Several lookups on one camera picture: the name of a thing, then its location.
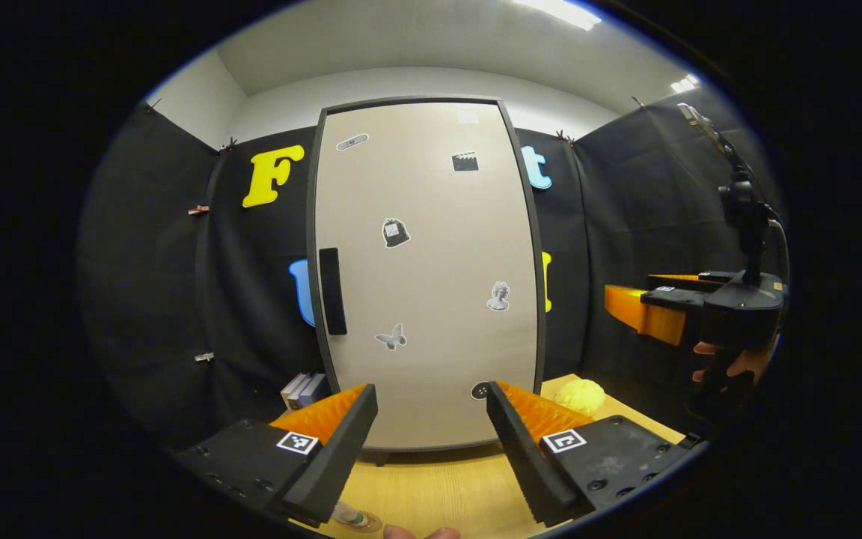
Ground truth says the black backdrop cloth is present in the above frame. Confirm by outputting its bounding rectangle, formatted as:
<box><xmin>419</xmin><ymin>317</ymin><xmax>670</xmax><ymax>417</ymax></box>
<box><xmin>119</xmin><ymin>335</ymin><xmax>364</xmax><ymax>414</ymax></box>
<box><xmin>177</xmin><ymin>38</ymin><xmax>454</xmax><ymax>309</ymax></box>
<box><xmin>78</xmin><ymin>84</ymin><xmax>789</xmax><ymax>450</ymax></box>

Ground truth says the dark grey cabinet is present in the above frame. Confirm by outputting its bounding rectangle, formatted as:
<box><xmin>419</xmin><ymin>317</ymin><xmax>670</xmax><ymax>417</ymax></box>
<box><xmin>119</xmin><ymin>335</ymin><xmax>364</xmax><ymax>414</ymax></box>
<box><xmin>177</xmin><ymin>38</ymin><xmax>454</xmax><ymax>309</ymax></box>
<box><xmin>307</xmin><ymin>96</ymin><xmax>548</xmax><ymax>466</ymax></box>

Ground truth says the beige cabinet door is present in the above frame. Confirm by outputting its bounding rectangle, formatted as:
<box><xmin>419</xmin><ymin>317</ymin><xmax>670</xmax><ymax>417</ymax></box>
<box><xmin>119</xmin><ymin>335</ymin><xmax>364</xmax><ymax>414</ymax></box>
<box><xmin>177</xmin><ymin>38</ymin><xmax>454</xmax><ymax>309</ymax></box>
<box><xmin>314</xmin><ymin>102</ymin><xmax>539</xmax><ymax>451</ymax></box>

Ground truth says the clear plastic bottle red ring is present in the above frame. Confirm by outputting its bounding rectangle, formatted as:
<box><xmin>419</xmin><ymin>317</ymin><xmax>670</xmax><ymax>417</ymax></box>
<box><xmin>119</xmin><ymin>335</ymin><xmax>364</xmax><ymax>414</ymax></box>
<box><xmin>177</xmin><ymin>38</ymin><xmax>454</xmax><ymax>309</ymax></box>
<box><xmin>330</xmin><ymin>500</ymin><xmax>379</xmax><ymax>531</ymax></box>

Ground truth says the long ceiling light panel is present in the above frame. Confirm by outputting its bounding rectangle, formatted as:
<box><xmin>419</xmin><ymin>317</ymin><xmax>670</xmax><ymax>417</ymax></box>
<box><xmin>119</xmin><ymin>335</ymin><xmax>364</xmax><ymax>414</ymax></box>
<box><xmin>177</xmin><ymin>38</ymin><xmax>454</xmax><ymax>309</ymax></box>
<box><xmin>513</xmin><ymin>0</ymin><xmax>602</xmax><ymax>32</ymax></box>

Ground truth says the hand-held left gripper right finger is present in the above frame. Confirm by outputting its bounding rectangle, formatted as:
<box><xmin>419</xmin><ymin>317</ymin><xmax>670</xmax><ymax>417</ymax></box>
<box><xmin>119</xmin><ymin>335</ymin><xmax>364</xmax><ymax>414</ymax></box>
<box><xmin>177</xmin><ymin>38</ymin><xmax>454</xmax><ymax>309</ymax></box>
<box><xmin>486</xmin><ymin>380</ymin><xmax>692</xmax><ymax>528</ymax></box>

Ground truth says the black cabinet door handle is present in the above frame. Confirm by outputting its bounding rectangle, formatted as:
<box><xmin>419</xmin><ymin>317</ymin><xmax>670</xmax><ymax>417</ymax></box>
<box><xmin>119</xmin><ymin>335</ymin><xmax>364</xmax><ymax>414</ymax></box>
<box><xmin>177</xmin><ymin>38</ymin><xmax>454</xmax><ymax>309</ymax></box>
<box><xmin>319</xmin><ymin>247</ymin><xmax>348</xmax><ymax>336</ymax></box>

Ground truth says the yellow fluffy toy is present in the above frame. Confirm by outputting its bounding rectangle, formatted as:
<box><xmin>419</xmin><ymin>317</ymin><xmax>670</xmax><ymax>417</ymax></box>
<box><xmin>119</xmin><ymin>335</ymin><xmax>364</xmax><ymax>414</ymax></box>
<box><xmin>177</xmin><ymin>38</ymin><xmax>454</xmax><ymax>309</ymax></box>
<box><xmin>553</xmin><ymin>378</ymin><xmax>606</xmax><ymax>418</ymax></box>

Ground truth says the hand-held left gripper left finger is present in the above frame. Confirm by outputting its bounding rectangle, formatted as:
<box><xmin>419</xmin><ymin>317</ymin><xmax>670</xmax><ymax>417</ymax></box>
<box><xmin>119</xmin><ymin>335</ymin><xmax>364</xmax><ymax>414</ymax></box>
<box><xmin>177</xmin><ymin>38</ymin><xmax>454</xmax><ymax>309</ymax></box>
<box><xmin>177</xmin><ymin>383</ymin><xmax>379</xmax><ymax>526</ymax></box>

